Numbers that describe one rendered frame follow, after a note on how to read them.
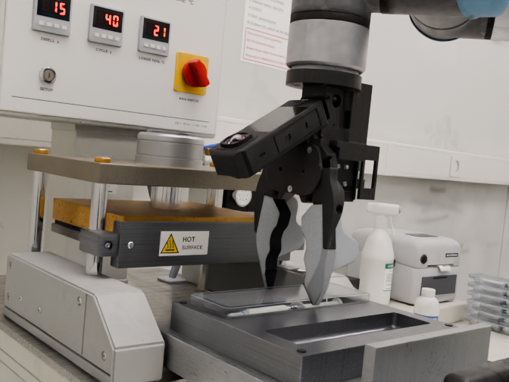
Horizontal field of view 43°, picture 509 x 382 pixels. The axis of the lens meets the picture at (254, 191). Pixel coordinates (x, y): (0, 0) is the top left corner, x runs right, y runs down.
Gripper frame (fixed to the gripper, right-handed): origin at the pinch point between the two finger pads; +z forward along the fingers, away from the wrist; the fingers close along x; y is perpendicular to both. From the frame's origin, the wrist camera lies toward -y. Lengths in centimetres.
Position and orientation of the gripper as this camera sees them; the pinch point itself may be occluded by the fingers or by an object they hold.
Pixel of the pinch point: (286, 285)
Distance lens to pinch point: 61.3
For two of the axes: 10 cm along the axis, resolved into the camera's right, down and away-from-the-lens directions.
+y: 7.5, 0.4, 6.5
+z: -1.0, 9.9, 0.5
